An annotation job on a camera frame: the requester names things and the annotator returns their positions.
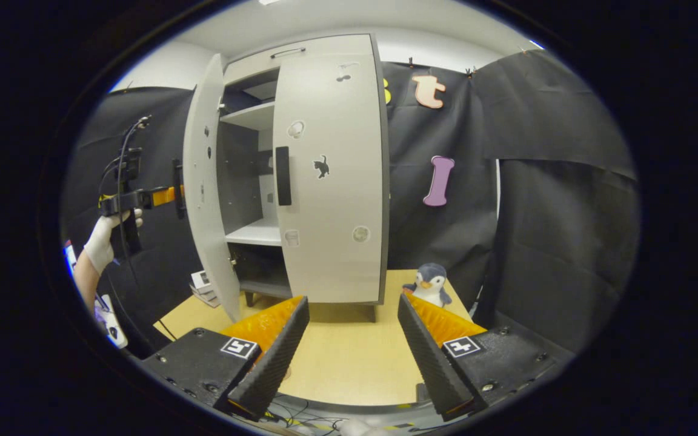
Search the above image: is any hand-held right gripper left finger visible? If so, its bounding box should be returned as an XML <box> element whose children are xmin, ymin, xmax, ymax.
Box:
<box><xmin>140</xmin><ymin>296</ymin><xmax>311</xmax><ymax>422</ymax></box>

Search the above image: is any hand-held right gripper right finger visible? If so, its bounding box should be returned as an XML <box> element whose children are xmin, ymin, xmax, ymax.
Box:
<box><xmin>397</xmin><ymin>293</ymin><xmax>574</xmax><ymax>423</ymax></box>

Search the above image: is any white cabinet door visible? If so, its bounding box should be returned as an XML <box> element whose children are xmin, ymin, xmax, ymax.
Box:
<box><xmin>272</xmin><ymin>51</ymin><xmax>386</xmax><ymax>305</ymax></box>
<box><xmin>182</xmin><ymin>53</ymin><xmax>242</xmax><ymax>323</ymax></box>

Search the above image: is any white and grey cabinet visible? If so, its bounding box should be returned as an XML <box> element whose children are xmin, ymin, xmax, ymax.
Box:
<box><xmin>216</xmin><ymin>33</ymin><xmax>391</xmax><ymax>325</ymax></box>

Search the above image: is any white cabinet shelf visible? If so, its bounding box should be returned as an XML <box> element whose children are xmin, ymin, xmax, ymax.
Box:
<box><xmin>220</xmin><ymin>101</ymin><xmax>277</xmax><ymax>131</ymax></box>
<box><xmin>225</xmin><ymin>218</ymin><xmax>283</xmax><ymax>247</ymax></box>
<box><xmin>243</xmin><ymin>81</ymin><xmax>278</xmax><ymax>101</ymax></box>

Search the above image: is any white cabinet drawer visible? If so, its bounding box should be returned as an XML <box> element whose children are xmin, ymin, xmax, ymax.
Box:
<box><xmin>223</xmin><ymin>35</ymin><xmax>375</xmax><ymax>85</ymax></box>

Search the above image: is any penguin plush toy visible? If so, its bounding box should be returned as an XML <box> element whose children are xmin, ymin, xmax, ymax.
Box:
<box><xmin>402</xmin><ymin>262</ymin><xmax>453</xmax><ymax>308</ymax></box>

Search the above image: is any white and blue object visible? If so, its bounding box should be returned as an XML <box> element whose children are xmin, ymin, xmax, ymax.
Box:
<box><xmin>93</xmin><ymin>294</ymin><xmax>128</xmax><ymax>350</ymax></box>

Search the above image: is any black backdrop cloth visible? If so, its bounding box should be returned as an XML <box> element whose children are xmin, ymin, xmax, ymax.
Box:
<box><xmin>61</xmin><ymin>51</ymin><xmax>637</xmax><ymax>358</ymax></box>

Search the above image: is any black cable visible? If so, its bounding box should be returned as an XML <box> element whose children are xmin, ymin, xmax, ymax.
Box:
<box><xmin>116</xmin><ymin>115</ymin><xmax>152</xmax><ymax>285</ymax></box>

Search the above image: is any black door handle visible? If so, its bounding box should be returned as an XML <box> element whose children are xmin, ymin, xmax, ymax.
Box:
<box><xmin>172</xmin><ymin>159</ymin><xmax>186</xmax><ymax>220</ymax></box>
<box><xmin>275</xmin><ymin>147</ymin><xmax>292</xmax><ymax>206</ymax></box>

